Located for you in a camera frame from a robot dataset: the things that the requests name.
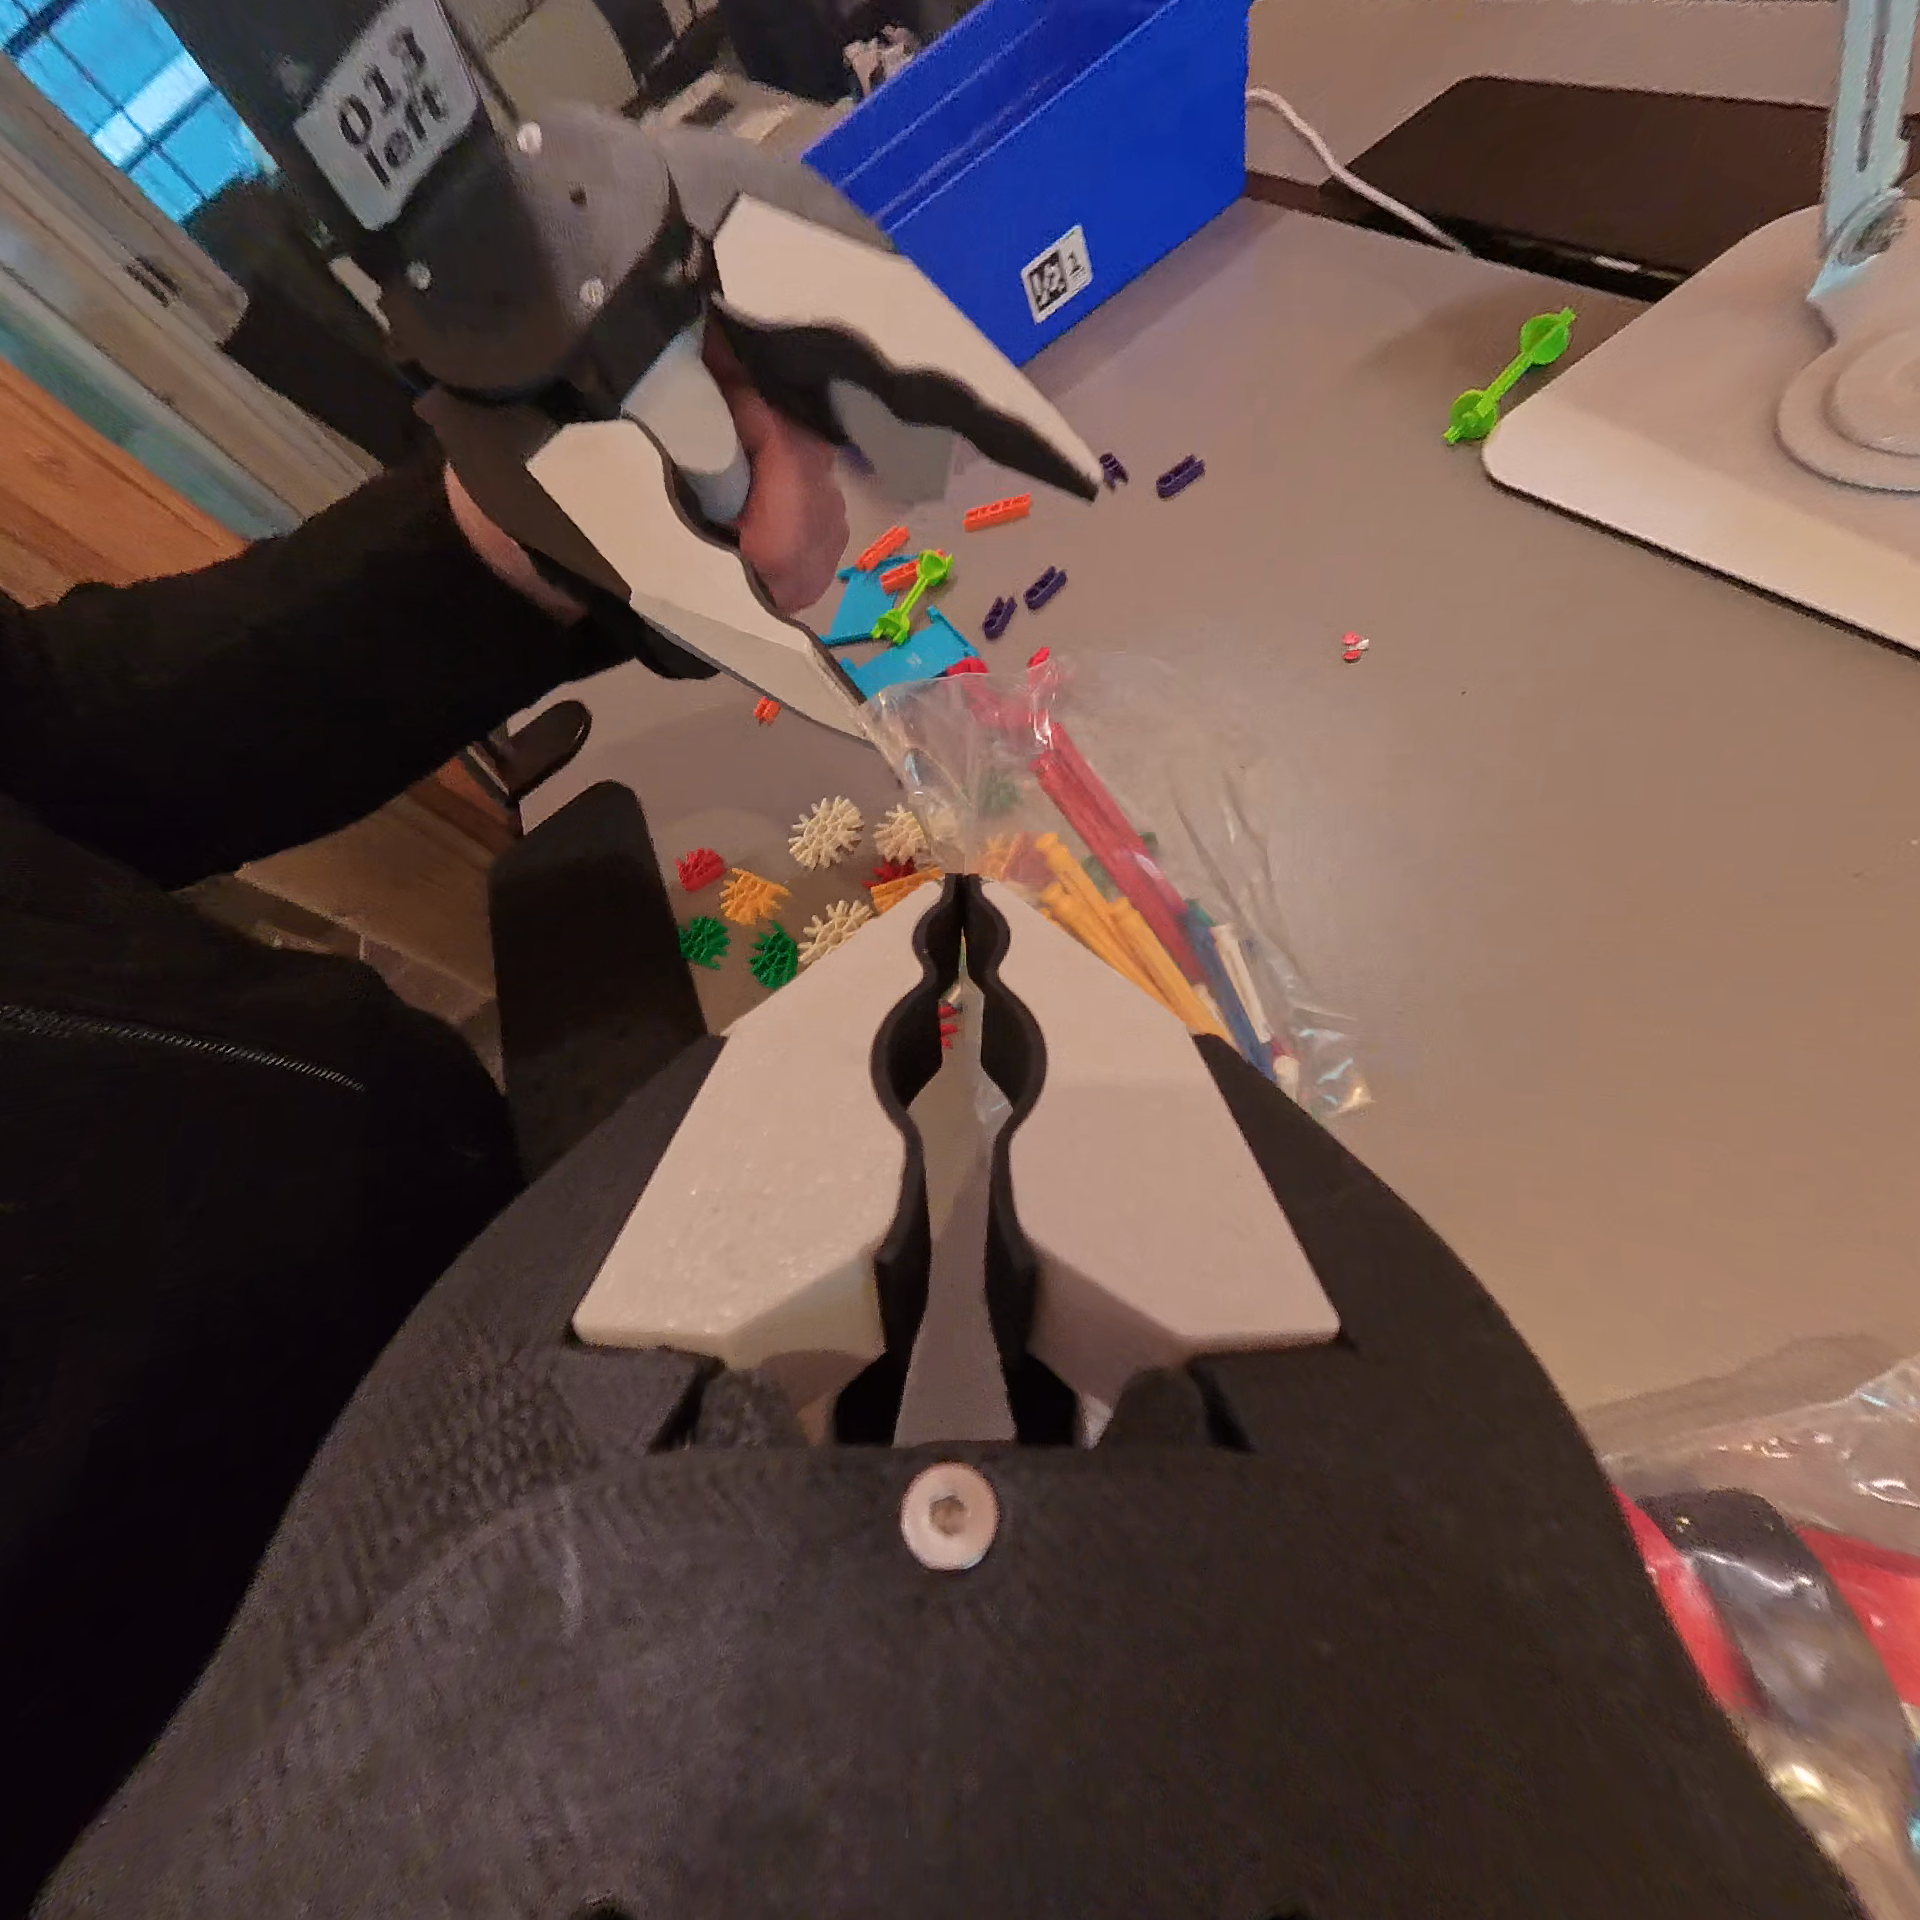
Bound lime green toy rod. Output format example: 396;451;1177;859
1444;308;1580;446

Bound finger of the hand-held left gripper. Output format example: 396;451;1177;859
525;416;876;744
709;193;1107;506

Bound person's left hand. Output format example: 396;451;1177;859
442;335;855;623

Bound clear bag of red wheels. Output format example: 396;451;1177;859
1595;1359;1920;1920

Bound clear bag of colourful rods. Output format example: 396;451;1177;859
863;654;1373;1119

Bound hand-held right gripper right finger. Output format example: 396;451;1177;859
964;876;1346;1446

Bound person's left forearm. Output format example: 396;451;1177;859
0;456;646;894

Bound small lime green piece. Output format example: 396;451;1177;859
867;549;953;647

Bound blue plastic bin with tag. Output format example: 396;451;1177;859
802;0;1255;369

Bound scattered loose plastic connectors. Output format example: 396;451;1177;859
677;794;964;1053

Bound person's black clothing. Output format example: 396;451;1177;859
0;794;520;1920

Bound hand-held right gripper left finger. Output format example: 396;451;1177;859
570;879;967;1446

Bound white cable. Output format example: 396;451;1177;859
1245;87;1471;258

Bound white stand with wooden board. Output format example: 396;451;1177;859
1481;0;1920;654

